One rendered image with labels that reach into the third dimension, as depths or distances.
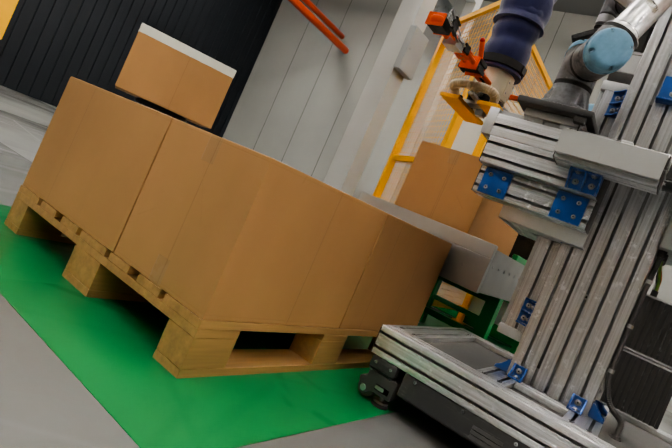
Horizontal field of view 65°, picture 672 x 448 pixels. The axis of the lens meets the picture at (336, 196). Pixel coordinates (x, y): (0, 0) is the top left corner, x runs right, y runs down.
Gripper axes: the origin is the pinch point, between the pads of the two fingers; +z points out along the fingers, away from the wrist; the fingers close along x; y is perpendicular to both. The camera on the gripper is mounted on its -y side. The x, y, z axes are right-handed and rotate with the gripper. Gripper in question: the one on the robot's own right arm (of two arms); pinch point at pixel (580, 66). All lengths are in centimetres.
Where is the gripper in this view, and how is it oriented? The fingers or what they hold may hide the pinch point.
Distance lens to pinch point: 269.5
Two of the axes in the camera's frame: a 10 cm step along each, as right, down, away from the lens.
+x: 4.9, 2.2, 8.4
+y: 7.8, 3.3, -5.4
